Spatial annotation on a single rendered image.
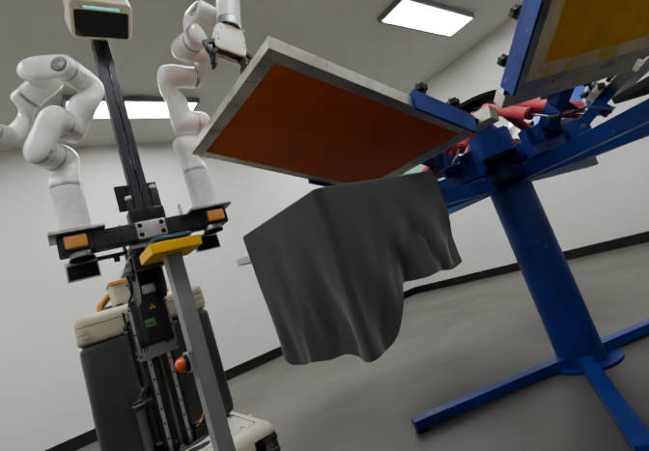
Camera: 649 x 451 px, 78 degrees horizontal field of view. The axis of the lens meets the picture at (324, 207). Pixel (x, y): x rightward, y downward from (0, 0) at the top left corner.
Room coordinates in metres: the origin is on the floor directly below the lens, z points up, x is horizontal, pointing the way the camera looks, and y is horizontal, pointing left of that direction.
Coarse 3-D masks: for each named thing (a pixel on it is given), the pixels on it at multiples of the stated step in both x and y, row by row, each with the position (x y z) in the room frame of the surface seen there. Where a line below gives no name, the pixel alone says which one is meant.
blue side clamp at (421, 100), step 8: (416, 96) 1.16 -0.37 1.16; (424, 96) 1.19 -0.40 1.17; (416, 104) 1.15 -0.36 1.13; (424, 104) 1.18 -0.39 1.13; (432, 104) 1.20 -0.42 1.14; (440, 104) 1.23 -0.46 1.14; (448, 104) 1.26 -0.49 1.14; (424, 112) 1.18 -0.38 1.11; (432, 112) 1.19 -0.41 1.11; (440, 112) 1.22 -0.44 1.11; (448, 112) 1.25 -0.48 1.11; (456, 112) 1.28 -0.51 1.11; (464, 112) 1.31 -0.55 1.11; (448, 120) 1.24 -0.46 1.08; (456, 120) 1.26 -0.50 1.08; (464, 120) 1.29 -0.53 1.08; (472, 120) 1.33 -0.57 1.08; (464, 128) 1.29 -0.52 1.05; (472, 128) 1.31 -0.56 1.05
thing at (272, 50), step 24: (264, 48) 0.88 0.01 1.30; (288, 48) 0.90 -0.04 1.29; (264, 72) 0.95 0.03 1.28; (312, 72) 0.96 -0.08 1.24; (336, 72) 0.99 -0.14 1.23; (240, 96) 1.03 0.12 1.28; (384, 96) 1.09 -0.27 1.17; (408, 96) 1.15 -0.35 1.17; (216, 120) 1.13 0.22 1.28; (432, 120) 1.24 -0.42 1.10; (192, 144) 1.31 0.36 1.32; (264, 168) 1.47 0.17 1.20; (408, 168) 1.59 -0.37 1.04
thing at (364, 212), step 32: (352, 192) 1.02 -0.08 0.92; (384, 192) 1.10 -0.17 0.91; (416, 192) 1.18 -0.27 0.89; (352, 224) 1.00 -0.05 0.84; (384, 224) 1.07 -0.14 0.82; (416, 224) 1.16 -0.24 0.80; (448, 224) 1.26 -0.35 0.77; (352, 256) 0.98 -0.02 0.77; (384, 256) 1.05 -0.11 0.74; (416, 256) 1.14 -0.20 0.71; (448, 256) 1.22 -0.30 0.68; (384, 288) 1.03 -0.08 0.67; (384, 320) 1.03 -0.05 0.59
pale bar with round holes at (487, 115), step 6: (486, 108) 1.34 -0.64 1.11; (492, 108) 1.35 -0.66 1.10; (474, 114) 1.38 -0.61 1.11; (480, 114) 1.36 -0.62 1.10; (486, 114) 1.34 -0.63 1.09; (492, 114) 1.34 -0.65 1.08; (480, 120) 1.36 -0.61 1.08; (486, 120) 1.35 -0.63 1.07; (492, 120) 1.35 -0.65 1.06; (498, 120) 1.36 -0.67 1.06; (480, 126) 1.38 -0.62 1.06; (486, 126) 1.39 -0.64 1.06; (462, 138) 1.46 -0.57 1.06; (444, 150) 1.54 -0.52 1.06; (432, 156) 1.59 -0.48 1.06; (420, 162) 1.63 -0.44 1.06
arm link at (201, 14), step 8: (192, 8) 1.16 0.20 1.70; (200, 8) 1.15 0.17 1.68; (208, 8) 1.16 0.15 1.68; (184, 16) 1.20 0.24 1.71; (192, 16) 1.17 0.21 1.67; (200, 16) 1.16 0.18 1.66; (208, 16) 1.17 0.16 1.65; (184, 24) 1.21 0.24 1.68; (192, 24) 1.20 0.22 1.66; (200, 24) 1.19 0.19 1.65; (208, 24) 1.19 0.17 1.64; (184, 32) 1.24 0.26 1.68; (192, 32) 1.27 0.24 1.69; (200, 32) 1.31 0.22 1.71; (184, 40) 1.31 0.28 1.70; (192, 40) 1.28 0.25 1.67; (200, 40) 1.31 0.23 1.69; (192, 48) 1.33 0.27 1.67; (200, 48) 1.33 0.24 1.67
